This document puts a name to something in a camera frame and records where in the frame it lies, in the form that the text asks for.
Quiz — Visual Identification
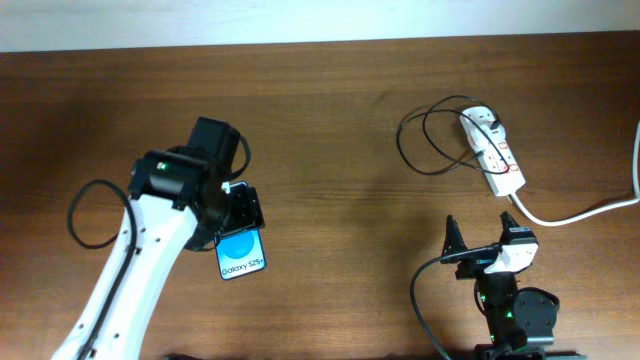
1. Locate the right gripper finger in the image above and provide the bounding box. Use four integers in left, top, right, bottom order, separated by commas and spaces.
441, 215, 468, 256
500, 211, 521, 235

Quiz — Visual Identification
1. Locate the blue Galaxy smartphone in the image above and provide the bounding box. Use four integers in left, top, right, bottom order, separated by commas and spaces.
216, 181, 267, 281

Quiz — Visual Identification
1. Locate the black charger cable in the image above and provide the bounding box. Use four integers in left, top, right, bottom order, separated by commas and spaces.
395, 94, 511, 177

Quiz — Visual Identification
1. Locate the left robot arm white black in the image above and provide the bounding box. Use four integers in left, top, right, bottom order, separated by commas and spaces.
53, 117, 267, 359

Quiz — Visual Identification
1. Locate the white power strip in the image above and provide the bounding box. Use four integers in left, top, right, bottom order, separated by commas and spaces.
460, 106, 526, 197

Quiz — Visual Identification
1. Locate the white power strip cord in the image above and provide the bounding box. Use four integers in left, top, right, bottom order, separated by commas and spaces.
508, 119, 640, 228

